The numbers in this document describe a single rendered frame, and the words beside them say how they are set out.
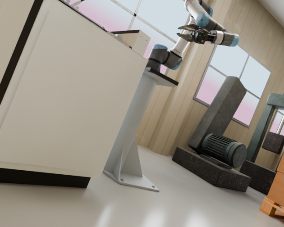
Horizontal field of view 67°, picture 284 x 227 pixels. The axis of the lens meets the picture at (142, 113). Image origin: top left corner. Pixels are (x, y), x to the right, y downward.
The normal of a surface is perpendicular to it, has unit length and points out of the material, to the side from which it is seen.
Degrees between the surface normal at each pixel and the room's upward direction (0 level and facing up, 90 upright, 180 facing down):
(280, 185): 90
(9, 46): 90
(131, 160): 90
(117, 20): 90
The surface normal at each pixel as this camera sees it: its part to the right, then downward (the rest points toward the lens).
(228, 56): 0.45, 0.18
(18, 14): 0.61, 0.25
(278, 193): -0.81, -0.33
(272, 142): -0.65, -0.26
